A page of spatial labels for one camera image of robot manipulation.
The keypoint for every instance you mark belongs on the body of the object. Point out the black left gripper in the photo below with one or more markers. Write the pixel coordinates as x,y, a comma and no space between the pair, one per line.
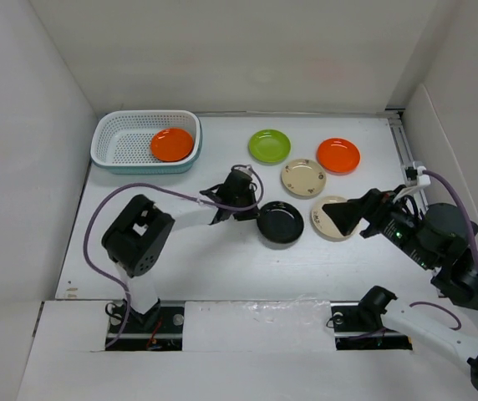
246,215

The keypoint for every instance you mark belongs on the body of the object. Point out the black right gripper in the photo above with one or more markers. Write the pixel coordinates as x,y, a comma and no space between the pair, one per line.
372,205

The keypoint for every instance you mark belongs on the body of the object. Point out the orange plate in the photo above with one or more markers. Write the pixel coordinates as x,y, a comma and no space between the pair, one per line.
171,145
338,155

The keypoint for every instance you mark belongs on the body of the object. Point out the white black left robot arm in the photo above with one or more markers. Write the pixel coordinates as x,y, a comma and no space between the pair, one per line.
137,236

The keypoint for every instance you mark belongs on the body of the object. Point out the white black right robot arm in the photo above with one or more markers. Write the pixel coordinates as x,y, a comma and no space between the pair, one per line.
441,240

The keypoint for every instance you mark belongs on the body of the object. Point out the beige plate with black patch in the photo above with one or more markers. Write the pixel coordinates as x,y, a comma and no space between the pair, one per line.
324,224

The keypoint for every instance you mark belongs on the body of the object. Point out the beige plate with symbols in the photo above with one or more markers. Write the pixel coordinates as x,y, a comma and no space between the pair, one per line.
303,177

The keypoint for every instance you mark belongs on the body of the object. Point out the green plate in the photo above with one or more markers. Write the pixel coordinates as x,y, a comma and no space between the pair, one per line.
269,146

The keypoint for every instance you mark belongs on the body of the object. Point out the white perforated plastic basket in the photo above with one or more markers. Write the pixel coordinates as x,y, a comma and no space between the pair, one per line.
130,142

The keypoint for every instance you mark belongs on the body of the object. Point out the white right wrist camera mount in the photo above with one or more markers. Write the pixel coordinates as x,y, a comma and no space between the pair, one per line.
414,177

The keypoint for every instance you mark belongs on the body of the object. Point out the aluminium rail right edge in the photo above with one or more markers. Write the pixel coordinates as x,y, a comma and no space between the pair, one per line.
405,156

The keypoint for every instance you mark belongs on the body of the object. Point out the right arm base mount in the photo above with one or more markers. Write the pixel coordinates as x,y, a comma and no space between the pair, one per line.
352,333

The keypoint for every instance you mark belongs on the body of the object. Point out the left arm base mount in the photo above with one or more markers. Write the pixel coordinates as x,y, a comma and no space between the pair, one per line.
164,334

